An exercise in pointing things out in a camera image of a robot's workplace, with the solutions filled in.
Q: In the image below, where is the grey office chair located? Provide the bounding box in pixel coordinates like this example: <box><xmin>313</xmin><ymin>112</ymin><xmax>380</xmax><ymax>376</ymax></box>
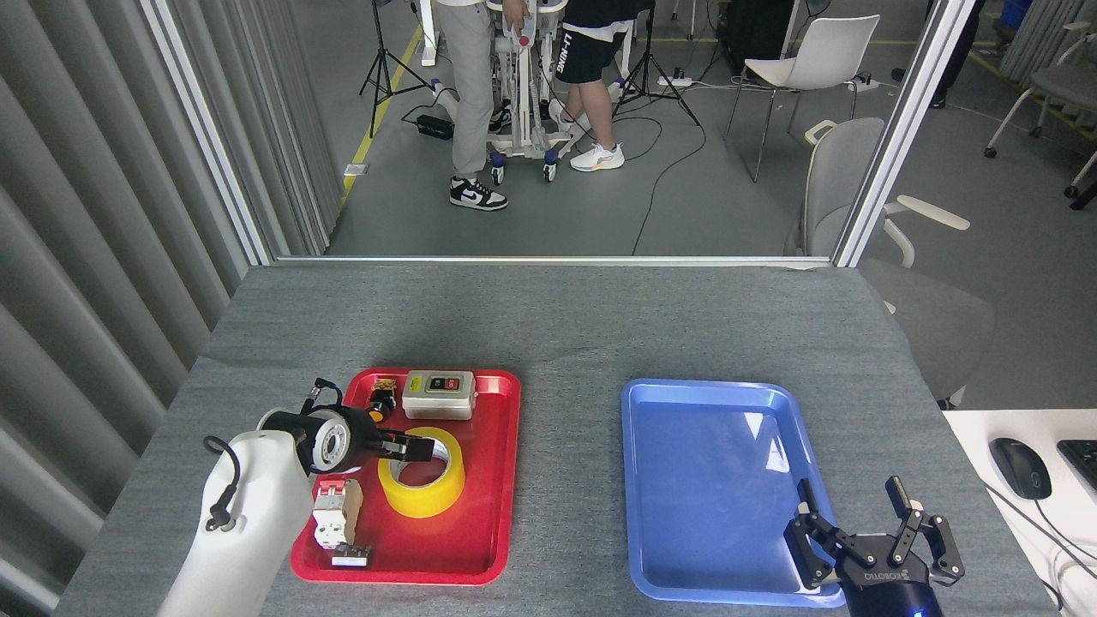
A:
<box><xmin>784</xmin><ymin>117</ymin><xmax>997</xmax><ymax>410</ymax></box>

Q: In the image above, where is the blue plastic tray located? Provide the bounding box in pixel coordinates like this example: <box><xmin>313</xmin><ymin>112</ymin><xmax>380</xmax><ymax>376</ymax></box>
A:
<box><xmin>620</xmin><ymin>379</ymin><xmax>854</xmax><ymax>608</ymax></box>

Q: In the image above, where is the black cabinet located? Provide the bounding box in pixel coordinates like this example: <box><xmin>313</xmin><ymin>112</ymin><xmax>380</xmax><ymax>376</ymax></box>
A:
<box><xmin>718</xmin><ymin>0</ymin><xmax>798</xmax><ymax>74</ymax></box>

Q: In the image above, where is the yellow tape roll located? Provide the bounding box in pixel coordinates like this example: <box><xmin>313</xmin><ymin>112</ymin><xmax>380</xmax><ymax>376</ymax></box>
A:
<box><xmin>378</xmin><ymin>427</ymin><xmax>466</xmax><ymax>519</ymax></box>

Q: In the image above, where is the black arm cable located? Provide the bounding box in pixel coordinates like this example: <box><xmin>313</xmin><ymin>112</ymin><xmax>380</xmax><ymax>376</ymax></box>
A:
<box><xmin>204</xmin><ymin>435</ymin><xmax>243</xmax><ymax>533</ymax></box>

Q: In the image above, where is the black orange push button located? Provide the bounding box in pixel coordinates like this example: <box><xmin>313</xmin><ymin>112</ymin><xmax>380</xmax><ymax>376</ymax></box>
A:
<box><xmin>367</xmin><ymin>377</ymin><xmax>400</xmax><ymax>422</ymax></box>

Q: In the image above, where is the white red circuit breaker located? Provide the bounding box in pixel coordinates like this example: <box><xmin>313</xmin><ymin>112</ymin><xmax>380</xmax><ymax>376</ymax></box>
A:
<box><xmin>312</xmin><ymin>478</ymin><xmax>363</xmax><ymax>550</ymax></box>

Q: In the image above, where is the black tripod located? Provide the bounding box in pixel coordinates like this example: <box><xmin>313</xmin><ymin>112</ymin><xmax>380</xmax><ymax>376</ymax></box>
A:
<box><xmin>624</xmin><ymin>9</ymin><xmax>701</xmax><ymax>127</ymax></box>
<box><xmin>359</xmin><ymin>0</ymin><xmax>434</xmax><ymax>140</ymax></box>

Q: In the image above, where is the black floor cable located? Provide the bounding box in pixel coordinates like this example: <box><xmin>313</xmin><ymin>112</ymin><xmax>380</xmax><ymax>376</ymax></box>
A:
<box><xmin>632</xmin><ymin>111</ymin><xmax>708</xmax><ymax>256</ymax></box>

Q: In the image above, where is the person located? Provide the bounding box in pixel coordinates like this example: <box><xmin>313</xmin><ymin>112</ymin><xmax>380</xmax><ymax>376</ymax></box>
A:
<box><xmin>433</xmin><ymin>0</ymin><xmax>534</xmax><ymax>212</ymax></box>
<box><xmin>891</xmin><ymin>0</ymin><xmax>986</xmax><ymax>110</ymax></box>
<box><xmin>548</xmin><ymin>0</ymin><xmax>656</xmax><ymax>173</ymax></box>

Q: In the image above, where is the silver aluminium rail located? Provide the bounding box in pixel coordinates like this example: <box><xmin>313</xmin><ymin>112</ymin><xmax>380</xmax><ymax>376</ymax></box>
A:
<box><xmin>273</xmin><ymin>255</ymin><xmax>832</xmax><ymax>268</ymax></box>

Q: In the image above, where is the white plastic chair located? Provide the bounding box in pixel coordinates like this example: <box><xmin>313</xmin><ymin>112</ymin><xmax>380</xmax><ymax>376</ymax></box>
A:
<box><xmin>724</xmin><ymin>15</ymin><xmax>881</xmax><ymax>184</ymax></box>

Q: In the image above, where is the white desk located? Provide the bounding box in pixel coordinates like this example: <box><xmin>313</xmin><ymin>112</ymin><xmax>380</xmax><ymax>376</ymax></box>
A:
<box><xmin>941</xmin><ymin>409</ymin><xmax>1097</xmax><ymax>617</ymax></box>

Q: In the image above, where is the grey two-button switch box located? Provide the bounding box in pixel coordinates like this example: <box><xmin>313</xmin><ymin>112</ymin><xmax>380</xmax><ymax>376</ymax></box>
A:
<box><xmin>402</xmin><ymin>370</ymin><xmax>477</xmax><ymax>422</ymax></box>

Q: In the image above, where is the silver aluminium post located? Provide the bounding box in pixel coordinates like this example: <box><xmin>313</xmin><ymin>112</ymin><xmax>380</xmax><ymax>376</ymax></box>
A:
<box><xmin>140</xmin><ymin>0</ymin><xmax>275</xmax><ymax>267</ymax></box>
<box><xmin>831</xmin><ymin>0</ymin><xmax>978</xmax><ymax>268</ymax></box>

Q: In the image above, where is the white wheeled stand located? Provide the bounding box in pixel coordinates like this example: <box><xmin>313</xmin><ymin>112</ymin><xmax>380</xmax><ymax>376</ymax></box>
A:
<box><xmin>417</xmin><ymin>0</ymin><xmax>631</xmax><ymax>183</ymax></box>

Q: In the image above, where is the black keyboard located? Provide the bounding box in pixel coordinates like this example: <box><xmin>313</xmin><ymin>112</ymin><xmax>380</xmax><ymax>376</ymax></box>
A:
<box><xmin>1057</xmin><ymin>440</ymin><xmax>1097</xmax><ymax>494</ymax></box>

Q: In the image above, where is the black computer mouse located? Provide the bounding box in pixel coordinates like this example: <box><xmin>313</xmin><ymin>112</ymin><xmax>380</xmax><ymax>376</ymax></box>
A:
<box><xmin>989</xmin><ymin>437</ymin><xmax>1053</xmax><ymax>501</ymax></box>

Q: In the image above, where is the grey wheeled chair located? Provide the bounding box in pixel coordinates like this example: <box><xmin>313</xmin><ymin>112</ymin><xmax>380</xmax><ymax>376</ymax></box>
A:
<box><xmin>984</xmin><ymin>21</ymin><xmax>1097</xmax><ymax>159</ymax></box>

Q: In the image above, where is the red plastic tray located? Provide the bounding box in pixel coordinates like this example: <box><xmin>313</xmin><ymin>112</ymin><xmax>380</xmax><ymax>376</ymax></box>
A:
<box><xmin>290</xmin><ymin>368</ymin><xmax>522</xmax><ymax>587</ymax></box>

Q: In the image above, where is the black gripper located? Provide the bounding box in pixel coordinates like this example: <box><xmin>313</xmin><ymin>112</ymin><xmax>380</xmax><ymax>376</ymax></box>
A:
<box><xmin>783</xmin><ymin>476</ymin><xmax>965</xmax><ymax>617</ymax></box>
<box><xmin>343</xmin><ymin>410</ymin><xmax>435</xmax><ymax>470</ymax></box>

